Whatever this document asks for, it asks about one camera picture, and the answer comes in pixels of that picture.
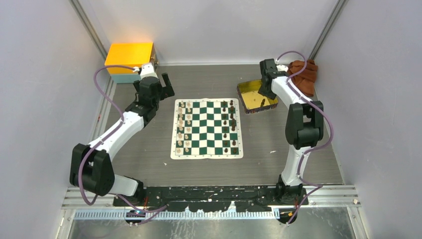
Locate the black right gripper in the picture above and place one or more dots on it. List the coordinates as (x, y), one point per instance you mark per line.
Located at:
(270, 95)

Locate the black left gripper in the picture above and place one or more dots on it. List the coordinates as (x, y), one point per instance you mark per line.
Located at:
(166, 91)

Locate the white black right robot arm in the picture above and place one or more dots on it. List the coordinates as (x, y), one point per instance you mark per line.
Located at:
(304, 126)

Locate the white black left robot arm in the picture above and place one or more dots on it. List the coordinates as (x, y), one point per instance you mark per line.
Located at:
(91, 166)

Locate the green white chess mat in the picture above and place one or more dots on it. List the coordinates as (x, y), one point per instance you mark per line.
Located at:
(201, 130)

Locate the gold metal tin tray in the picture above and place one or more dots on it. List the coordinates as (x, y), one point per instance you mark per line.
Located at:
(252, 101)

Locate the brown crumpled cloth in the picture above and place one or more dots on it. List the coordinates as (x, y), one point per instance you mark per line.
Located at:
(305, 81)

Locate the yellow and teal box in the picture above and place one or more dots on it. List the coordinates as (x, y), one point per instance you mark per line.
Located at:
(131, 55)

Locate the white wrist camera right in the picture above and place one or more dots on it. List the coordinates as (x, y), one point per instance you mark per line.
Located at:
(282, 68)

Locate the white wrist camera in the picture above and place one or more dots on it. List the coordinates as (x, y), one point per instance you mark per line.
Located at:
(146, 70)
(282, 68)

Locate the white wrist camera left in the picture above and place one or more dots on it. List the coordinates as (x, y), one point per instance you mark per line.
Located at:
(146, 70)

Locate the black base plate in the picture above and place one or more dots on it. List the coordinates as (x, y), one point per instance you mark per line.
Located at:
(214, 198)

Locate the aluminium frame rail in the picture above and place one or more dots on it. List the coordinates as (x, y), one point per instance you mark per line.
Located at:
(329, 196)

